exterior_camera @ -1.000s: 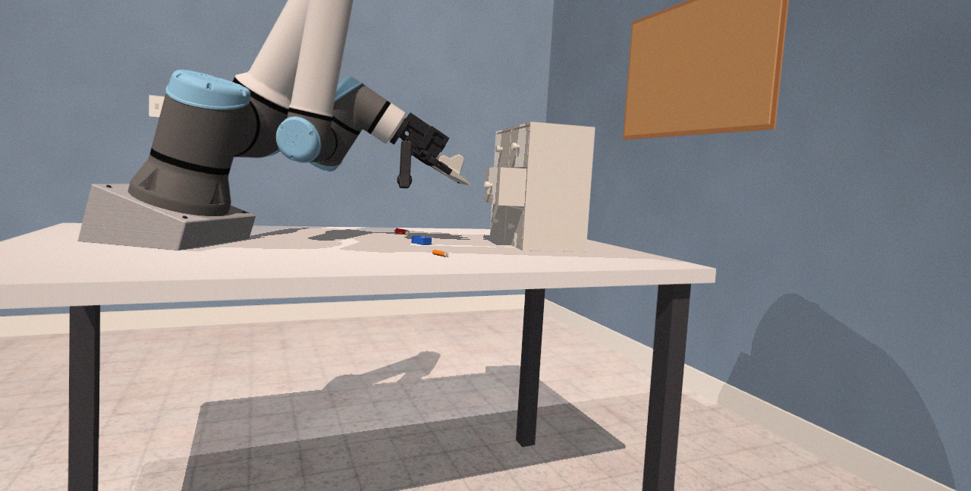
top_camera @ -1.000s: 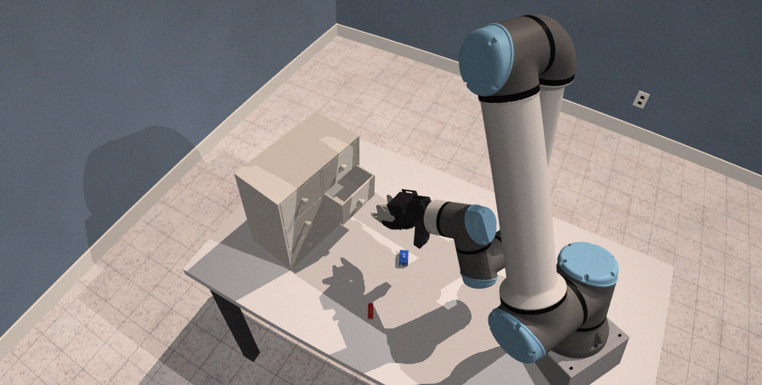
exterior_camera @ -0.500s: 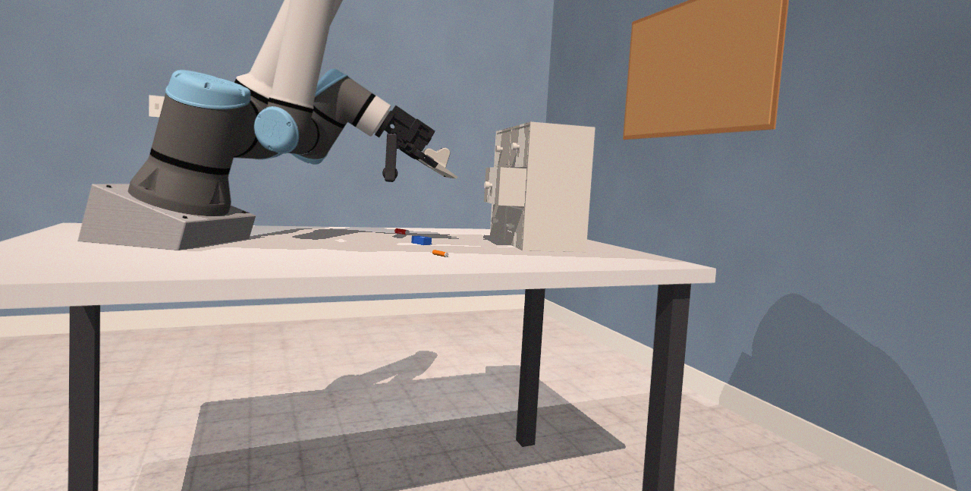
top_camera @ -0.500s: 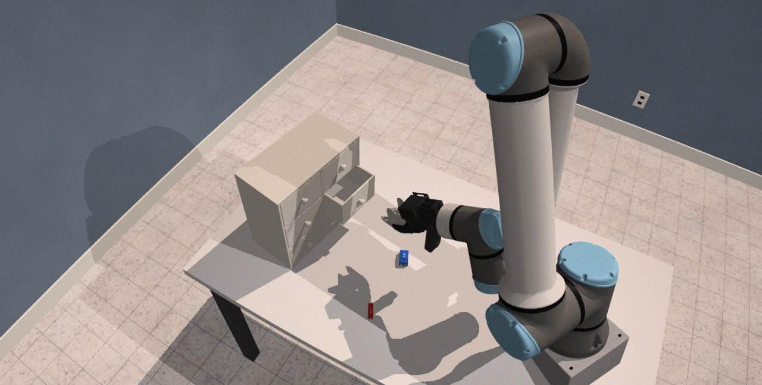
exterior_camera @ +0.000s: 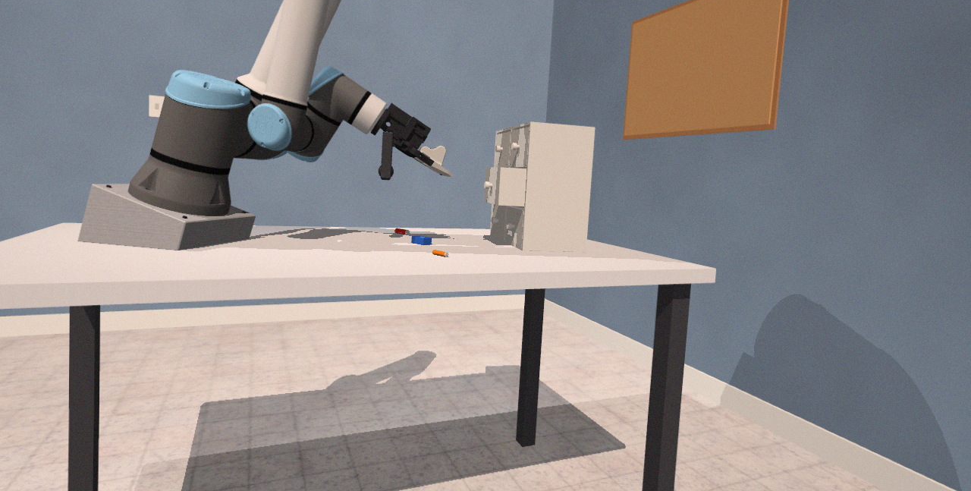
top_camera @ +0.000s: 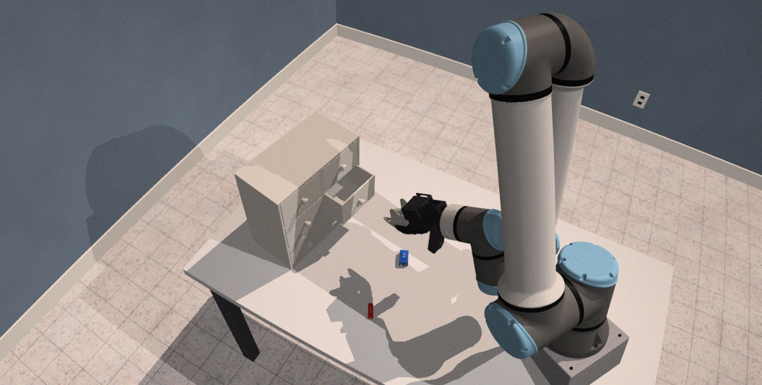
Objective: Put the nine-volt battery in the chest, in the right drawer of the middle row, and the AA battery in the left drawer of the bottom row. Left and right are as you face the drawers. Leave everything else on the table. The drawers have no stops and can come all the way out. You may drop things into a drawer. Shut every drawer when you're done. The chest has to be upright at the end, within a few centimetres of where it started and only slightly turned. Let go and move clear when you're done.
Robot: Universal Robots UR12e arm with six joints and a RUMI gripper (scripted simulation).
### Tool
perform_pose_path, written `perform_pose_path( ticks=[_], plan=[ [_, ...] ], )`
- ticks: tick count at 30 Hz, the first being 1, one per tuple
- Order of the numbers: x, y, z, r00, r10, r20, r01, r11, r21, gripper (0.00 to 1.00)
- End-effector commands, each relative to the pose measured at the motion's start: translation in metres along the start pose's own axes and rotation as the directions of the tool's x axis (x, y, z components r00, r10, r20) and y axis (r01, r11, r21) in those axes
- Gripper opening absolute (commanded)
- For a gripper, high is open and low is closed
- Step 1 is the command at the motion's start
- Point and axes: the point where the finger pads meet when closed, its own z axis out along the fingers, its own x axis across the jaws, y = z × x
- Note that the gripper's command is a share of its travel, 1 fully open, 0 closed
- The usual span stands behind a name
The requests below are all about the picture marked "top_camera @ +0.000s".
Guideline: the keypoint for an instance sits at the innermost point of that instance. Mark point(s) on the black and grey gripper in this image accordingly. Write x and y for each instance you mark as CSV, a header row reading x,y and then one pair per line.
x,y
417,215

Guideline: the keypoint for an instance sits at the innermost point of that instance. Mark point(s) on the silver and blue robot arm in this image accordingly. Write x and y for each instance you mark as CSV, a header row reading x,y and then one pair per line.
x,y
523,64

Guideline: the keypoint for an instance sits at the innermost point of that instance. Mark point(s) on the beige chest of drawers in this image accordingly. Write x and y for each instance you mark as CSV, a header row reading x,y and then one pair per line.
x,y
280,170

